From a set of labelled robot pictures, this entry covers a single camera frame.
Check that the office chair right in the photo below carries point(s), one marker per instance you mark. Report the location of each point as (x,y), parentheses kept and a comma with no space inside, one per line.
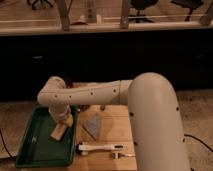
(190,4)

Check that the green plastic tray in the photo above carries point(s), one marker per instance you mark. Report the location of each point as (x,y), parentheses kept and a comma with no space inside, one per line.
(38,149)

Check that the silver fork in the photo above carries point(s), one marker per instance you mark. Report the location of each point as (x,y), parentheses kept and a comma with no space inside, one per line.
(117,155)

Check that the office chair left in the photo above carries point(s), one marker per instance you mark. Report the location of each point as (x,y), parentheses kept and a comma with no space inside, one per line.
(32,3)

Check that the office chair middle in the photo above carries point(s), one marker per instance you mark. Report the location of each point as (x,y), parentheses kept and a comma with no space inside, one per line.
(141,5)

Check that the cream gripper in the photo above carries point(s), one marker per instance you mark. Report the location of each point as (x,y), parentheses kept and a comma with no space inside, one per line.
(66,120)

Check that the brown grape bunch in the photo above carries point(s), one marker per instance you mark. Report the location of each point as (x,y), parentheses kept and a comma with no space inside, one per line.
(83,107)

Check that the dark red bowl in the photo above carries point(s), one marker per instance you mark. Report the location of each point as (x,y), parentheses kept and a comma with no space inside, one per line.
(69,82)

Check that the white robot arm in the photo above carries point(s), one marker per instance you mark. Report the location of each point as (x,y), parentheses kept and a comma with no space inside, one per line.
(154,110)

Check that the office chair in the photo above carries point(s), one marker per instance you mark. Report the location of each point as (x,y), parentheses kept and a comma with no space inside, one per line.
(141,5)
(190,4)
(32,3)

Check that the grey triangular cloth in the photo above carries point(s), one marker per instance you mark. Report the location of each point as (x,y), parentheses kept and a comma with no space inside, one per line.
(93,126)

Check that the white handled brush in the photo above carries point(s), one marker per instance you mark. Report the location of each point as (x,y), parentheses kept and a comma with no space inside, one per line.
(84,149)

